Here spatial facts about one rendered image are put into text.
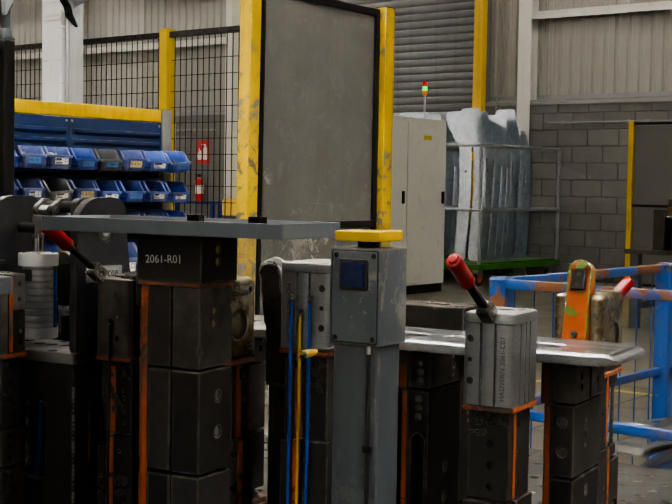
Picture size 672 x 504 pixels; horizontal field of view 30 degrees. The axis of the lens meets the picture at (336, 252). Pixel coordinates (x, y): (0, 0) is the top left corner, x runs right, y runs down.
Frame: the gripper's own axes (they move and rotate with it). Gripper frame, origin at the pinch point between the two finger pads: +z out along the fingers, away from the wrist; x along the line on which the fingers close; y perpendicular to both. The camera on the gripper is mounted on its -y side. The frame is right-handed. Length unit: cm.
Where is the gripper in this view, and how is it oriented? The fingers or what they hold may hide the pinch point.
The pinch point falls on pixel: (38, 23)
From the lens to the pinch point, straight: 189.7
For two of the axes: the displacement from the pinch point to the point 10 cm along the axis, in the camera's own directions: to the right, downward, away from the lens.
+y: 8.7, 0.4, -4.9
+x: 4.9, -0.5, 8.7
